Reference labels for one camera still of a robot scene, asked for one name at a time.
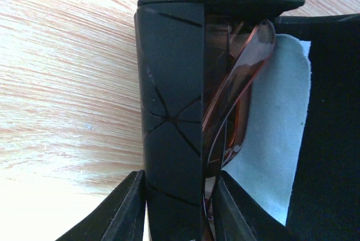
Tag brown translucent sunglasses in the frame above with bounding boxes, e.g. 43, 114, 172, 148
201, 16, 276, 240

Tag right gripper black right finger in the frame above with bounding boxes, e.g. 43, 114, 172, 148
213, 171, 298, 241

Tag black sunglasses case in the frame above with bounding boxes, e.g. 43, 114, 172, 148
134, 0, 359, 240

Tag light blue cleaning cloth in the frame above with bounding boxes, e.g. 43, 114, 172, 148
224, 34, 311, 225

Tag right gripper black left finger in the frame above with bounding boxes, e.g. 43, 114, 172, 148
58, 170, 146, 241

